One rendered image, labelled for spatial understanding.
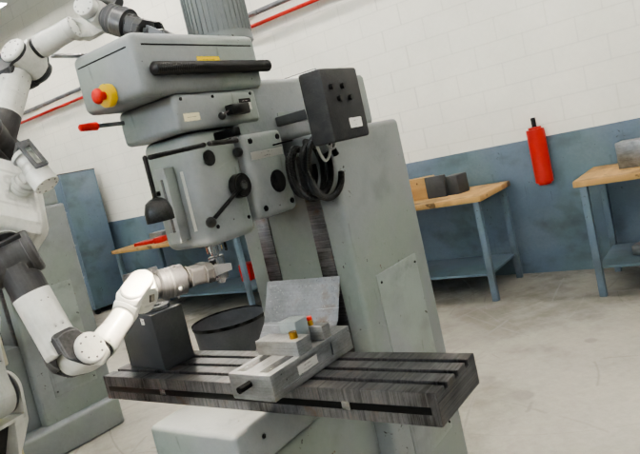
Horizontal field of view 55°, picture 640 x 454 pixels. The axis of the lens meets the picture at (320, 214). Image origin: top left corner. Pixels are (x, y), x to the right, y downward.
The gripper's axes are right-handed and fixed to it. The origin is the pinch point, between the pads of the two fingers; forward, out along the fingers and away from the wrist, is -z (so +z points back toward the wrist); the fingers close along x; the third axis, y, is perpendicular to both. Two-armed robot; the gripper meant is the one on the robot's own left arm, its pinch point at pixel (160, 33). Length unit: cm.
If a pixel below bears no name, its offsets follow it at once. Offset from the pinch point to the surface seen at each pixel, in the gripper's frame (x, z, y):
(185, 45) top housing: 7.5, -13.7, -0.1
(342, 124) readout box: -16, -55, -10
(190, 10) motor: -15.4, 1.7, 8.1
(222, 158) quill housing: 0.2, -28.2, -27.9
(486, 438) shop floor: -124, -132, -146
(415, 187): -387, -19, -97
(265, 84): -24.4, -24.0, -7.2
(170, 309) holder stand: -8, -18, -84
